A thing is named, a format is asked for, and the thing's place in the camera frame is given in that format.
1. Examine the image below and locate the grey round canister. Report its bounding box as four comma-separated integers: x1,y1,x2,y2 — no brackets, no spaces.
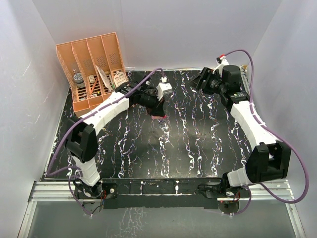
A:
73,70,85,88

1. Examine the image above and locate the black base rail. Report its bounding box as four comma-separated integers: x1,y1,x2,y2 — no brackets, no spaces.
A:
71,177,251,211

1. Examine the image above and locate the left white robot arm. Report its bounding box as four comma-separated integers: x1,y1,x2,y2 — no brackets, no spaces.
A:
65,82,172,198

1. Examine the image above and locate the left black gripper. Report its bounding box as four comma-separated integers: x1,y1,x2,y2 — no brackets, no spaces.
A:
139,90,165,118

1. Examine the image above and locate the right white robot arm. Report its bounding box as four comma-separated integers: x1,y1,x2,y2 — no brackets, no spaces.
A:
189,65,291,197

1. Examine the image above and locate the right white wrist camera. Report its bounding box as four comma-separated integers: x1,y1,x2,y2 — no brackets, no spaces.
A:
215,54,229,74

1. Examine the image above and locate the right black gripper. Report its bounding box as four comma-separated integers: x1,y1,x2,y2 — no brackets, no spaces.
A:
189,67,227,96

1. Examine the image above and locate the small white beige box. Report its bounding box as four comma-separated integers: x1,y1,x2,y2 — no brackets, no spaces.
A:
88,75,95,83

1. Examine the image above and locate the white packaged card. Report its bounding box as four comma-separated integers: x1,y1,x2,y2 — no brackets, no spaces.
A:
96,65,114,92

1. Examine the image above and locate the orange perforated file organizer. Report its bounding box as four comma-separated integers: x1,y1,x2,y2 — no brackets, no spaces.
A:
56,32,126,117

